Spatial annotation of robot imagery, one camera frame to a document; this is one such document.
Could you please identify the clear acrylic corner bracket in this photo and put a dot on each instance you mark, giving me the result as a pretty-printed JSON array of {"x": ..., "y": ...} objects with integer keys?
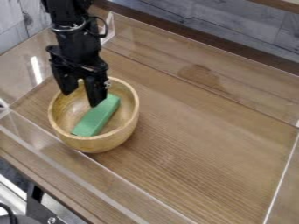
[{"x": 108, "y": 29}]

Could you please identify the green stick block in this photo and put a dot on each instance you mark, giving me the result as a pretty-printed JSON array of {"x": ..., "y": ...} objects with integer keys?
[{"x": 95, "y": 119}]

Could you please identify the wooden bowl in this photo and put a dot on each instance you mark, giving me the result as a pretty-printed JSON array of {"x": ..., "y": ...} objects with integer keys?
[{"x": 116, "y": 131}]

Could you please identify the black table leg bracket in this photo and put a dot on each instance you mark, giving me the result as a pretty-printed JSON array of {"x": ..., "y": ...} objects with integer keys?
[{"x": 36, "y": 210}]

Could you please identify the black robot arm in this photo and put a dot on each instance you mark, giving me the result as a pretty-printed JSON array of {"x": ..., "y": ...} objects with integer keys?
[{"x": 69, "y": 9}]

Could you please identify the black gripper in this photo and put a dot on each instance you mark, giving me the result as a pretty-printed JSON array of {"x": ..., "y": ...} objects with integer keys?
[{"x": 75, "y": 58}]

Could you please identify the clear acrylic enclosure wall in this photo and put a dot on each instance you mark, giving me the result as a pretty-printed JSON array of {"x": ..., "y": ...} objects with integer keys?
[{"x": 212, "y": 158}]

